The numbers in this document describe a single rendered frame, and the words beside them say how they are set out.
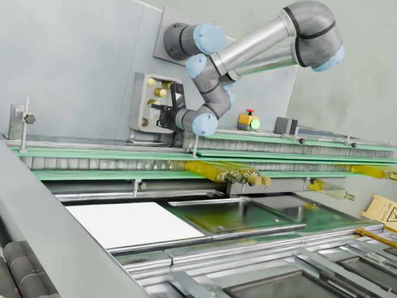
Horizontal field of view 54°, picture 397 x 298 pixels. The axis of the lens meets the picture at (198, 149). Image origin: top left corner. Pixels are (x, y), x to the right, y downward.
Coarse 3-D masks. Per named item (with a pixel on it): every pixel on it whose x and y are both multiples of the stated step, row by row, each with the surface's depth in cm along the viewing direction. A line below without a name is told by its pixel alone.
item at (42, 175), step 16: (48, 176) 122; (64, 176) 125; (80, 176) 128; (96, 176) 131; (112, 176) 135; (128, 176) 138; (144, 176) 142; (160, 176) 146; (176, 176) 151; (192, 176) 156; (272, 176) 185; (288, 176) 192; (304, 176) 200; (320, 176) 209; (336, 176) 218; (352, 176) 228
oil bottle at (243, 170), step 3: (222, 162) 163; (225, 162) 163; (228, 162) 164; (231, 162) 165; (231, 165) 159; (234, 165) 160; (237, 165) 161; (237, 168) 156; (240, 168) 156; (243, 168) 157; (246, 168) 158; (240, 171) 155; (243, 171) 155; (246, 171) 155; (249, 171) 157; (243, 174) 155
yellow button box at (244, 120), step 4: (240, 116) 191; (244, 116) 189; (248, 116) 187; (252, 116) 188; (256, 116) 190; (240, 120) 191; (244, 120) 189; (248, 120) 187; (240, 124) 191; (244, 124) 189; (248, 124) 187; (244, 128) 189; (248, 128) 188; (252, 128) 190; (256, 128) 191
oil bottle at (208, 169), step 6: (192, 162) 161; (198, 162) 157; (204, 162) 155; (210, 162) 157; (192, 168) 161; (198, 168) 157; (204, 168) 154; (210, 168) 151; (216, 168) 149; (222, 168) 150; (204, 174) 154; (210, 174) 151; (216, 174) 148; (222, 174) 148; (216, 180) 149; (222, 180) 149
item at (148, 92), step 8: (144, 80) 148; (160, 80) 159; (168, 80) 156; (176, 80) 155; (144, 88) 148; (152, 88) 158; (160, 88) 160; (144, 96) 148; (152, 96) 159; (168, 96) 163; (144, 104) 157; (160, 104) 162; (168, 104) 162; (144, 112) 158; (152, 120) 161; (144, 128) 152; (152, 128) 156; (160, 128) 159
